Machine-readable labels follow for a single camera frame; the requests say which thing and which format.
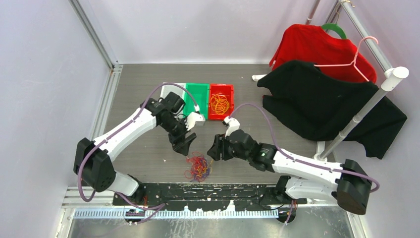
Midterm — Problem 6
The aluminium frame rail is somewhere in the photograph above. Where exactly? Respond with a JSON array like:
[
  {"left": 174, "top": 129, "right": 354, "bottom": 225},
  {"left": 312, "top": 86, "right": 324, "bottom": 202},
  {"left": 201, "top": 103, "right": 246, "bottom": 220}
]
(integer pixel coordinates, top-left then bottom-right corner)
[{"left": 69, "top": 0, "right": 123, "bottom": 137}]

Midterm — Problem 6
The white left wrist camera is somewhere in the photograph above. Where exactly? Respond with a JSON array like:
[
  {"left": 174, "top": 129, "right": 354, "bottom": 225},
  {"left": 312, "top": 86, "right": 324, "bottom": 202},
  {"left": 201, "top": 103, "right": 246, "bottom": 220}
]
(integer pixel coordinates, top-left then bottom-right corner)
[{"left": 186, "top": 105, "right": 206, "bottom": 131}]

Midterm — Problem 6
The white clothes rack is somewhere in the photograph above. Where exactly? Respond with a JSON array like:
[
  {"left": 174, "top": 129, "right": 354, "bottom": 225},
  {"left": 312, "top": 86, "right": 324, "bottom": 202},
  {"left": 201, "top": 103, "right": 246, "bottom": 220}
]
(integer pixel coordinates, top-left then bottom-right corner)
[{"left": 252, "top": 0, "right": 410, "bottom": 202}]

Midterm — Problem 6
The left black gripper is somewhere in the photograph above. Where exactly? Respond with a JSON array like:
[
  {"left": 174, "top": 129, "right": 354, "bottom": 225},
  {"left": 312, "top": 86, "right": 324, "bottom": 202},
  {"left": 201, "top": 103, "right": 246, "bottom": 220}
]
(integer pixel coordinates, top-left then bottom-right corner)
[{"left": 159, "top": 116, "right": 196, "bottom": 155}]

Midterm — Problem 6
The green hanger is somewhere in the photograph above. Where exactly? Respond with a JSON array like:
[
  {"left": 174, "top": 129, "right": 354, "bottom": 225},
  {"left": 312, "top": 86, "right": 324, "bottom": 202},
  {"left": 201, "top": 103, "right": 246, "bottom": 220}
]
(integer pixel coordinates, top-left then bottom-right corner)
[{"left": 321, "top": 23, "right": 347, "bottom": 39}]

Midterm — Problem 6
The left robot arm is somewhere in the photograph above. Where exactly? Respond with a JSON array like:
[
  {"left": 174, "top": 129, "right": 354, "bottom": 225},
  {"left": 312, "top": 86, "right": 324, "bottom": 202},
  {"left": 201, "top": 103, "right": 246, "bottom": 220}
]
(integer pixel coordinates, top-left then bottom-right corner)
[{"left": 73, "top": 92, "right": 205, "bottom": 205}]

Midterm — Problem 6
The red plastic bin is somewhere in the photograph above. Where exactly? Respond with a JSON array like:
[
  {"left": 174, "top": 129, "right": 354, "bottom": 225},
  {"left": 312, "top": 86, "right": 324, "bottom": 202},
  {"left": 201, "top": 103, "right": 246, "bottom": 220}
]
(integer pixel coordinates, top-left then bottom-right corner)
[{"left": 208, "top": 84, "right": 234, "bottom": 120}]

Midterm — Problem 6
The red shirt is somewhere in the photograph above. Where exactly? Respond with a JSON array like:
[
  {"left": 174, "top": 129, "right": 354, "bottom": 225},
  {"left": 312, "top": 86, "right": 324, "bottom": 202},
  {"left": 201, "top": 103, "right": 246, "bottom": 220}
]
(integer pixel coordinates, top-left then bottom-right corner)
[{"left": 269, "top": 24, "right": 377, "bottom": 83}]

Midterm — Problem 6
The white plastic bin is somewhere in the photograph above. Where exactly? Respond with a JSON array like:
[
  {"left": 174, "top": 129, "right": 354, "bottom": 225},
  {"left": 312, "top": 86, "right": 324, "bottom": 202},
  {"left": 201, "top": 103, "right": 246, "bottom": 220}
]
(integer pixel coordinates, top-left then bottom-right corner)
[{"left": 160, "top": 85, "right": 185, "bottom": 99}]

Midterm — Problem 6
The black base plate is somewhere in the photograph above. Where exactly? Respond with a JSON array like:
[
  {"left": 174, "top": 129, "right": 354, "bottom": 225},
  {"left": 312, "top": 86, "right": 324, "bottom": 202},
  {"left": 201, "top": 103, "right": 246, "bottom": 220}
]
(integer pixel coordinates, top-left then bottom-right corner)
[{"left": 112, "top": 182, "right": 308, "bottom": 212}]

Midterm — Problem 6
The green plastic bin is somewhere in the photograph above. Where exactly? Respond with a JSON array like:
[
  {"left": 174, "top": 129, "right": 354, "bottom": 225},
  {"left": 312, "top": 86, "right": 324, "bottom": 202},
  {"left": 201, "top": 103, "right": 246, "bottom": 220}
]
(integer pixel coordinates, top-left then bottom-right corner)
[{"left": 183, "top": 83, "right": 210, "bottom": 120}]

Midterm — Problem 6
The black shirt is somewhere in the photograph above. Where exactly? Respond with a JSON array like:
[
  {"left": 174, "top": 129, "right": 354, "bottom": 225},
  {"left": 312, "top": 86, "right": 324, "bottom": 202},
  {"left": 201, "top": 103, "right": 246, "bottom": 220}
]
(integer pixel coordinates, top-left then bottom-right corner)
[{"left": 257, "top": 60, "right": 407, "bottom": 159}]

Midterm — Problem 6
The coloured cable pile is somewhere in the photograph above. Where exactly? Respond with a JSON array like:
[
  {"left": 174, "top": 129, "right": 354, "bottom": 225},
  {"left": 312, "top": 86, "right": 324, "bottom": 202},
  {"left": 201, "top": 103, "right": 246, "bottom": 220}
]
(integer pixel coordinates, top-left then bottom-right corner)
[{"left": 183, "top": 151, "right": 213, "bottom": 183}]

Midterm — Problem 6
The yellow cable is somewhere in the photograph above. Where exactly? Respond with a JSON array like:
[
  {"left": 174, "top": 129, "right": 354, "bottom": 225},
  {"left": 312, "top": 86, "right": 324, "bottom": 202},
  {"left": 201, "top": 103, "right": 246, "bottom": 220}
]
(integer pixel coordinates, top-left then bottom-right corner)
[{"left": 210, "top": 94, "right": 231, "bottom": 116}]

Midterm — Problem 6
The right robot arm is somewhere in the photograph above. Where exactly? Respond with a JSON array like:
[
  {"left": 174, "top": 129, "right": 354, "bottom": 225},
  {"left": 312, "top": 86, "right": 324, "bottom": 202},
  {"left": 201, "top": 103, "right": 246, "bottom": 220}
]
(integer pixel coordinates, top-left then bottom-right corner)
[{"left": 207, "top": 129, "right": 373, "bottom": 215}]

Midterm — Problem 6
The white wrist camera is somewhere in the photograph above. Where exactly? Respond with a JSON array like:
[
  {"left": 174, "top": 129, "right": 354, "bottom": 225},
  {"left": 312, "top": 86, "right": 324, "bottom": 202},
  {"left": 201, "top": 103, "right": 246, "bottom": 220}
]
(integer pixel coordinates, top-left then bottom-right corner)
[
  {"left": 223, "top": 116, "right": 240, "bottom": 137},
  {"left": 186, "top": 105, "right": 206, "bottom": 131}
]

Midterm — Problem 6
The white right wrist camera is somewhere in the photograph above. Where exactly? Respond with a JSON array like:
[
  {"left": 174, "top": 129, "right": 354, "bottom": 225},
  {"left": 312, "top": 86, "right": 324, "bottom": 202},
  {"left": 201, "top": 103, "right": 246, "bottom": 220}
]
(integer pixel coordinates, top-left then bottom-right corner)
[{"left": 223, "top": 116, "right": 240, "bottom": 137}]

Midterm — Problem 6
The pink hanger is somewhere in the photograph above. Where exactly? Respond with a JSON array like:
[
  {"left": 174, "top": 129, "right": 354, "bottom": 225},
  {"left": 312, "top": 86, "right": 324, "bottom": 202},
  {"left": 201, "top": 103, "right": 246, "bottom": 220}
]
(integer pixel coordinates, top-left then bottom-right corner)
[{"left": 314, "top": 36, "right": 379, "bottom": 82}]

